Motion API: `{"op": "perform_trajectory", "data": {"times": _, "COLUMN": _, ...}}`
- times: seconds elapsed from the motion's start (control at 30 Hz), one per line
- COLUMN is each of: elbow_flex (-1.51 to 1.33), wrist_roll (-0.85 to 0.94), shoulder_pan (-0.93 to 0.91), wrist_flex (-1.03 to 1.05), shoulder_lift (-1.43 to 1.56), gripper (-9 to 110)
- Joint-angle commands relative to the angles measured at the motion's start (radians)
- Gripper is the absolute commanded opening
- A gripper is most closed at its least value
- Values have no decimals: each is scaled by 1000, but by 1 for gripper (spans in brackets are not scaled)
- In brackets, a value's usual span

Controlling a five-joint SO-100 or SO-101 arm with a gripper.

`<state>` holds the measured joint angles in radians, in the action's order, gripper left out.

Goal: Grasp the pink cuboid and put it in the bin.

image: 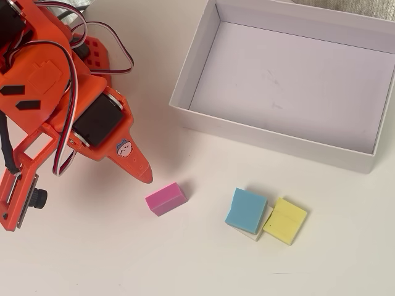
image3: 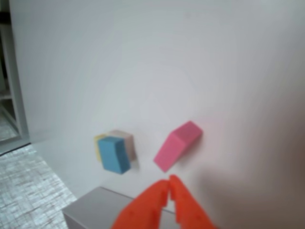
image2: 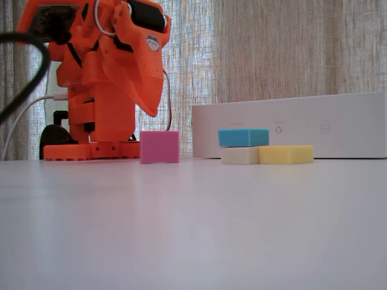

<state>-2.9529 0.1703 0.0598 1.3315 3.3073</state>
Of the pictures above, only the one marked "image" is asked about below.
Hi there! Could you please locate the orange gripper black servo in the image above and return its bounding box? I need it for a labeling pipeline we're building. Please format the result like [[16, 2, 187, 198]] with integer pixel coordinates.
[[41, 75, 154, 183]]

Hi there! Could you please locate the pink foam cuboid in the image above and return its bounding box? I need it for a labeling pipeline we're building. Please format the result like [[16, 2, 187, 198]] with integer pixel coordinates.
[[144, 181, 188, 217]]

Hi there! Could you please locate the orange robot base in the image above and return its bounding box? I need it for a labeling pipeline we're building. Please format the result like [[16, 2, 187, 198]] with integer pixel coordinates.
[[75, 35, 114, 92]]

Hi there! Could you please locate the blue foam cuboid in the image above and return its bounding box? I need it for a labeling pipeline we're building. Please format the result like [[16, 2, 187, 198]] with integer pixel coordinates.
[[224, 187, 268, 236]]

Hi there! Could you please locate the white foam cuboid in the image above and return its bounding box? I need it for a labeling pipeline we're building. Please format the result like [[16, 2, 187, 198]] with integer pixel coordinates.
[[230, 205, 274, 243]]

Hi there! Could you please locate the yellow foam cuboid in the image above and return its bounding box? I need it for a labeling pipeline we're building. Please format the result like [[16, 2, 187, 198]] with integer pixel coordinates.
[[262, 197, 308, 247]]

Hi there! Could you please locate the white cardboard bin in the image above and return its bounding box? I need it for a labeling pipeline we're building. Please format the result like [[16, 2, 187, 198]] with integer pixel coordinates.
[[168, 0, 395, 175]]

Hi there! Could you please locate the red white black servo cable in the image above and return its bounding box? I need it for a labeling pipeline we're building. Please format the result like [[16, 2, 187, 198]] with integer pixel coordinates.
[[33, 1, 88, 50], [6, 39, 78, 177], [69, 20, 135, 76]]

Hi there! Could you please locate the black wrist camera orange mount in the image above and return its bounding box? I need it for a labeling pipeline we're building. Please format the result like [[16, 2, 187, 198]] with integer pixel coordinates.
[[0, 121, 61, 232]]

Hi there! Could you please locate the thin black camera cable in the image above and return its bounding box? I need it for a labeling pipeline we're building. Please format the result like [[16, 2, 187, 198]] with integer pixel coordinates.
[[0, 112, 21, 176]]

